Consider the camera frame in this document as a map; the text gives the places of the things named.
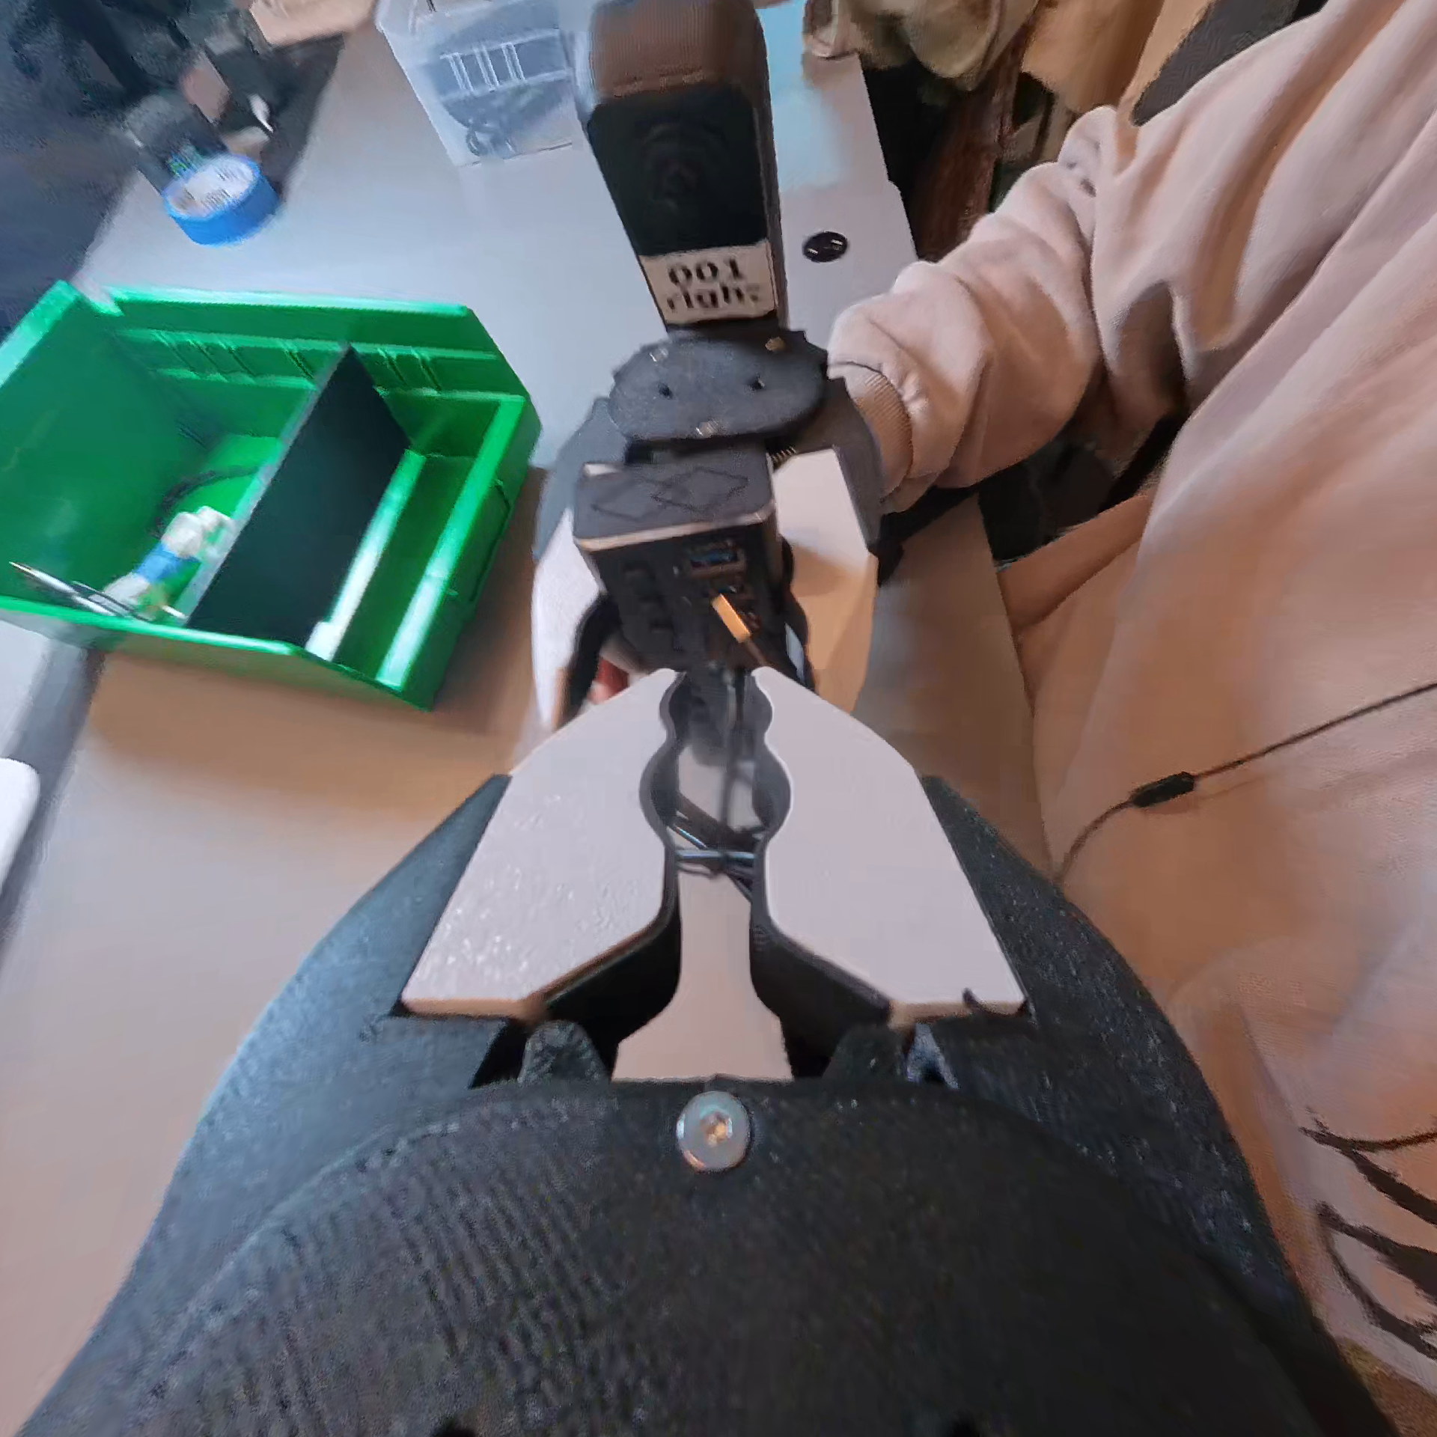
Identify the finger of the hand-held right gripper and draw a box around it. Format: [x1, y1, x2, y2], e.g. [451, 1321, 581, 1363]
[532, 520, 614, 732]
[772, 447, 880, 717]

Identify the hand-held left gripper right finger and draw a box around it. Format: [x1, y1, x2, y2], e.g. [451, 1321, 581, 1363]
[745, 664, 1025, 1028]

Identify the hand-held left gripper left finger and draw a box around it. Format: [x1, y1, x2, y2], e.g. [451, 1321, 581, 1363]
[400, 670, 683, 1027]

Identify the black USB cable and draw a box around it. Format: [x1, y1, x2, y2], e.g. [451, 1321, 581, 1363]
[645, 594, 792, 900]

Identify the black multi-port USB hub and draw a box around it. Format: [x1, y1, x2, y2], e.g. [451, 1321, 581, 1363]
[572, 449, 792, 680]

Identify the green plastic bin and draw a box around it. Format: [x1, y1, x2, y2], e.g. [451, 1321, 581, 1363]
[0, 280, 541, 712]

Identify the white cable with blue tape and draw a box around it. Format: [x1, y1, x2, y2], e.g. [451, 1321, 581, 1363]
[105, 506, 238, 621]

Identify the person's right forearm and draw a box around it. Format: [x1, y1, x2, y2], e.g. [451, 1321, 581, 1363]
[825, 106, 1237, 515]

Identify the black divider panel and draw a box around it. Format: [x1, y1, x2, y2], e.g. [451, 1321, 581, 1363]
[187, 344, 408, 651]

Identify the clear storage box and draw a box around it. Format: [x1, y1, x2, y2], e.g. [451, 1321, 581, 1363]
[376, 0, 596, 169]

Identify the cream jacket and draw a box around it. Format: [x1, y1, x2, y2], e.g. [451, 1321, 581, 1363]
[807, 0, 1051, 90]

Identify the person's torso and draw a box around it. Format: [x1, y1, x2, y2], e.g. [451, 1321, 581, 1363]
[1000, 0, 1437, 1397]

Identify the blue tape roll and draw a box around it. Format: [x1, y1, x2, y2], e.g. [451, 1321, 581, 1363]
[161, 154, 281, 247]

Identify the black device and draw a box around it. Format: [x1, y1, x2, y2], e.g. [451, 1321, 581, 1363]
[117, 0, 343, 192]

